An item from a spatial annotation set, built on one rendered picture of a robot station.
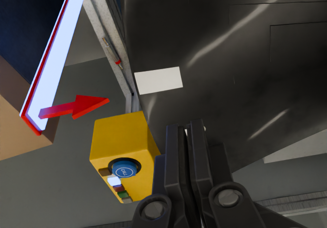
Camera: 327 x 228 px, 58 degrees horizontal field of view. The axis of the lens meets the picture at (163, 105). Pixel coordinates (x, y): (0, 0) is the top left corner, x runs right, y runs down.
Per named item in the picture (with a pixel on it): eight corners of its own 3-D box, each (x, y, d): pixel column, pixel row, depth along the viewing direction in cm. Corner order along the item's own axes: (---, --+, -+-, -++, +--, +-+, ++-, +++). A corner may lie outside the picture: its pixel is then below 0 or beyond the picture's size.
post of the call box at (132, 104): (142, 100, 68) (142, 143, 59) (130, 103, 68) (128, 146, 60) (138, 91, 66) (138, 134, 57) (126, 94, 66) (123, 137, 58)
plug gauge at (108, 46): (124, 69, 60) (105, 37, 54) (118, 71, 60) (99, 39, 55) (124, 65, 60) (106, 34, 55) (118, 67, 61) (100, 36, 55)
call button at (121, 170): (139, 168, 51) (139, 177, 49) (117, 172, 51) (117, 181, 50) (132, 155, 48) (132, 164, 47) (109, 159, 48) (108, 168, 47)
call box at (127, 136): (166, 152, 64) (170, 197, 57) (122, 160, 66) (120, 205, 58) (147, 102, 53) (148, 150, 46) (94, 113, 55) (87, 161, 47)
